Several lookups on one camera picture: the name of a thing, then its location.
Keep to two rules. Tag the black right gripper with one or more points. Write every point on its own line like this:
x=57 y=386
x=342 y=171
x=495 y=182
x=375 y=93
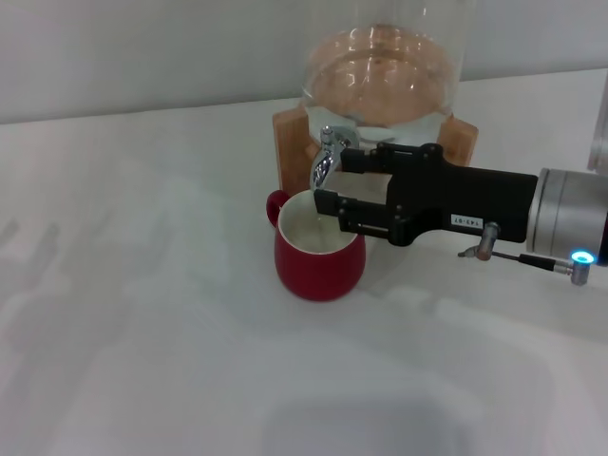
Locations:
x=451 y=199

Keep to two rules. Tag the red ceramic cup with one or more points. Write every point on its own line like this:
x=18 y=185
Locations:
x=323 y=275

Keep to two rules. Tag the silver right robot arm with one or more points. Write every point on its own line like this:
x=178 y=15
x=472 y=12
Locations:
x=565 y=209

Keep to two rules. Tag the chrome dispenser faucet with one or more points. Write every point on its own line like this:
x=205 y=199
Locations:
x=325 y=161

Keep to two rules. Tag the light wooden dispenser stand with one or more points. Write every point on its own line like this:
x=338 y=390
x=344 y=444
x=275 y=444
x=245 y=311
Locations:
x=290 y=142

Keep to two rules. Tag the clear glass dispenser jar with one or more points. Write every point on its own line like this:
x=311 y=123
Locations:
x=380 y=71

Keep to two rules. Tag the white tablecloth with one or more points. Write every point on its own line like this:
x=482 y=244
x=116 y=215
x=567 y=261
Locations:
x=190 y=332

